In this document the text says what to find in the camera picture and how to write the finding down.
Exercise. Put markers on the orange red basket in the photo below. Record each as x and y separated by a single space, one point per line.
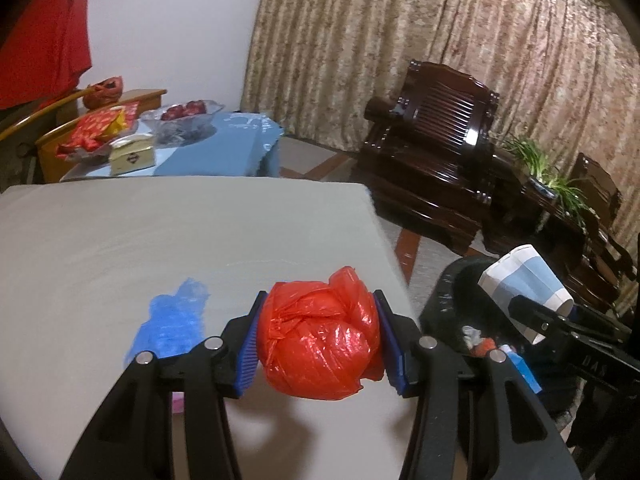
102 92

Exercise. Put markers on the blue and white paper cup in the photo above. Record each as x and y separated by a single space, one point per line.
525 280

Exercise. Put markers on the dark wooden armchair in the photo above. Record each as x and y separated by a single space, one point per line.
600 195
440 125

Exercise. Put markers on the black trash bin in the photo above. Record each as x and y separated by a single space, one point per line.
452 290

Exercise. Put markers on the beige patterned curtain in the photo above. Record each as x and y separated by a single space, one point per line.
375 35

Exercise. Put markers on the white crumpled tissue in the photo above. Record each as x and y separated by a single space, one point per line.
470 334

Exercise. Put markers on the blue plastic bag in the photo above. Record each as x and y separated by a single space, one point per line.
170 325

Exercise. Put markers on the red apple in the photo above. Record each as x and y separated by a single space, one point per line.
172 112
196 107

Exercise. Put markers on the light wooden chair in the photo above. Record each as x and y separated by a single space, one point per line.
50 157
30 117

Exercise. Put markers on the red plastic bag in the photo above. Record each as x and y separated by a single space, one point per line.
320 345

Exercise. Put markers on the glass fruit bowl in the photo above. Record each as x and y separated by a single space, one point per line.
185 127

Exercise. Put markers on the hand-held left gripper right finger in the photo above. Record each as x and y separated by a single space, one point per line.
395 360

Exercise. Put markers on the cream tissue box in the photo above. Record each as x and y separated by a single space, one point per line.
132 157

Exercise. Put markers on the blue tablecloth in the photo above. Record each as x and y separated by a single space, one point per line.
215 150

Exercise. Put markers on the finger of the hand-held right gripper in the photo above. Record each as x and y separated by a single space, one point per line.
550 322
605 321

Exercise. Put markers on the red snack packet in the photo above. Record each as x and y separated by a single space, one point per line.
87 127

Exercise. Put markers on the green potted plant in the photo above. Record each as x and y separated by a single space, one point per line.
530 152

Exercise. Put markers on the silver tray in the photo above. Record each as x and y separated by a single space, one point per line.
85 155

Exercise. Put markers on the yellow snack packet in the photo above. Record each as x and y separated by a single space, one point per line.
116 122

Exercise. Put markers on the light blue carton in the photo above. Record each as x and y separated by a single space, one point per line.
522 367

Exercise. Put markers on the red cloth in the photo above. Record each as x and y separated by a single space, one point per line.
45 45

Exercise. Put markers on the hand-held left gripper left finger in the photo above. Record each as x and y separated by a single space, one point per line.
246 360

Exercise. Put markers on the dark wooden side table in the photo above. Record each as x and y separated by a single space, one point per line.
515 200

